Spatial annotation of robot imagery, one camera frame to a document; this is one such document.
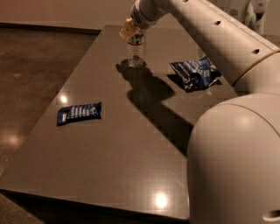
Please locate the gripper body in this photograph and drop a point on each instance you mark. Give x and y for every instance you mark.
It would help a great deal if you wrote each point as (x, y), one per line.
(140, 19)

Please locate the clear plastic water bottle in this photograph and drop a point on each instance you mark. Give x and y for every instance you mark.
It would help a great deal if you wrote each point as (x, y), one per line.
(135, 46)

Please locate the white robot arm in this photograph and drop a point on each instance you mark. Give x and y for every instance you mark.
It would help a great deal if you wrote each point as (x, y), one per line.
(233, 156)

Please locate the crumpled blue chip bag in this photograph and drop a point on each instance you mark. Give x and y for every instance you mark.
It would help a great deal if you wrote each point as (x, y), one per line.
(196, 75)

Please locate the flat blue snack packet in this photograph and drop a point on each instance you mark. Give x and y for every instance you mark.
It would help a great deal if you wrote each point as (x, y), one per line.
(77, 113)

